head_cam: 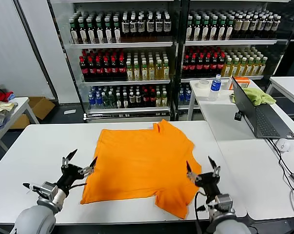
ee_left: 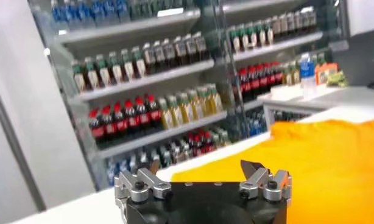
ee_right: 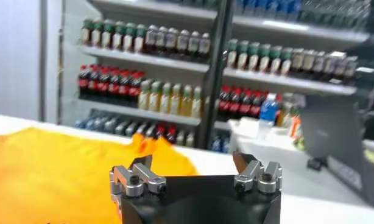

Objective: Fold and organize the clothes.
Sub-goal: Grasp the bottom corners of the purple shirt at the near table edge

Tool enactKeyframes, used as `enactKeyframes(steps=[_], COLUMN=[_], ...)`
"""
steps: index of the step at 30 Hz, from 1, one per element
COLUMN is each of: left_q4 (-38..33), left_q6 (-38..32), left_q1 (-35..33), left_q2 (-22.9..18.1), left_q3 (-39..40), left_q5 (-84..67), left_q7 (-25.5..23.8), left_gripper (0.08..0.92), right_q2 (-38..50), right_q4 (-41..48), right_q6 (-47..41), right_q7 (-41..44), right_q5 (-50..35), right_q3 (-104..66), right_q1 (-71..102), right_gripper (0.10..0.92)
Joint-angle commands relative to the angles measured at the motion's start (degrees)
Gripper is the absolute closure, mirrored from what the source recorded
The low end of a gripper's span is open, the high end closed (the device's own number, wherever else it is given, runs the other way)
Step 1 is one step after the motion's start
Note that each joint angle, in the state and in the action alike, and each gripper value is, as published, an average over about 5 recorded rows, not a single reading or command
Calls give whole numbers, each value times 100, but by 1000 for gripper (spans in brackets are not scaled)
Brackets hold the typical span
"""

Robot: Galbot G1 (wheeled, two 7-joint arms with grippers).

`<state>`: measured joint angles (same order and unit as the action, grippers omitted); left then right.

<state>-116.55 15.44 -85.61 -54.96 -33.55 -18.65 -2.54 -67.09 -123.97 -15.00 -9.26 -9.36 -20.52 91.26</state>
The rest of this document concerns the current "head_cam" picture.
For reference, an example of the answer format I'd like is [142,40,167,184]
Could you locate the white tape roll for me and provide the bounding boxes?
[197,79,210,90]

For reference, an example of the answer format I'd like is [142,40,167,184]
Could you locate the blue label water bottle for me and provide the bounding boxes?
[208,74,222,102]

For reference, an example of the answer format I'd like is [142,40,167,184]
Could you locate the beige cloth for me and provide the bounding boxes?
[0,98,19,119]

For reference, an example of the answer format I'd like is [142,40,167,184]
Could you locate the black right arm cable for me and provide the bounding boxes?
[194,191,206,234]

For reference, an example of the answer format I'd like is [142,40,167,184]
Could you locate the orange box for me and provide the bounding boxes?
[229,77,250,90]

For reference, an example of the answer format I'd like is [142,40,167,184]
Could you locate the dark grey laptop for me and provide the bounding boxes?
[231,76,294,140]

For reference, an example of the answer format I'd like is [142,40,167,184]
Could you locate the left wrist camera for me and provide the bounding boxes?
[22,181,59,199]

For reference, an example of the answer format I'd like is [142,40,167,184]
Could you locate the orange t-shirt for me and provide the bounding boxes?
[79,118,202,219]

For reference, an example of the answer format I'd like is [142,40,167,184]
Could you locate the black label tea bottle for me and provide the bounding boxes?
[146,12,155,37]
[155,11,163,37]
[129,13,138,38]
[121,13,130,38]
[137,12,146,38]
[163,11,172,37]

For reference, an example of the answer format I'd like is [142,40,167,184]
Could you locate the beige label tea bottle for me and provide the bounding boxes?
[250,15,257,39]
[264,15,272,39]
[234,15,242,39]
[271,15,281,39]
[242,15,250,39]
[257,15,265,39]

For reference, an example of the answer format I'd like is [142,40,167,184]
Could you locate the white computer mouse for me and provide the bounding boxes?
[275,138,292,153]

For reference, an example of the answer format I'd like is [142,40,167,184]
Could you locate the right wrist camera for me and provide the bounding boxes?
[205,194,235,213]

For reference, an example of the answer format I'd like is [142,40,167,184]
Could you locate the black laptop cable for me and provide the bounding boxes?
[266,137,294,176]

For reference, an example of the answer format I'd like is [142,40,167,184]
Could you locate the glass door drinks cabinet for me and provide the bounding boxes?
[48,0,184,124]
[180,0,294,122]

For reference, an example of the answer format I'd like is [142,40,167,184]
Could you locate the white metal leg table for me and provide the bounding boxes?
[187,79,259,122]
[265,76,294,112]
[0,97,40,158]

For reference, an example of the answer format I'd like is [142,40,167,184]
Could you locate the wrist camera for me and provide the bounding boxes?
[22,181,59,199]
[205,194,235,213]

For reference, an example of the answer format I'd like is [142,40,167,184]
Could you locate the green cloth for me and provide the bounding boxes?
[229,87,277,107]

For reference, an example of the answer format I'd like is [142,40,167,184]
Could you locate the green cap tea bottle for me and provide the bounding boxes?
[186,16,194,41]
[226,16,235,40]
[78,19,88,45]
[113,17,122,44]
[96,18,105,44]
[201,16,210,41]
[217,16,226,41]
[87,18,96,44]
[194,16,202,41]
[70,19,79,45]
[104,17,113,44]
[210,16,218,41]

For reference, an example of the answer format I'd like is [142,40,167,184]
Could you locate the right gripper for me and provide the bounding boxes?
[186,156,222,199]

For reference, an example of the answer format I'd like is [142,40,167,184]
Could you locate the red cloth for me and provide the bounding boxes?
[0,91,15,103]

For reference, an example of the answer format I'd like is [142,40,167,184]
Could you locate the cardboard box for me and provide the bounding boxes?
[9,97,56,130]

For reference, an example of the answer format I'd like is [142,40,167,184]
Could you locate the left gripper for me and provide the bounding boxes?
[55,149,98,195]

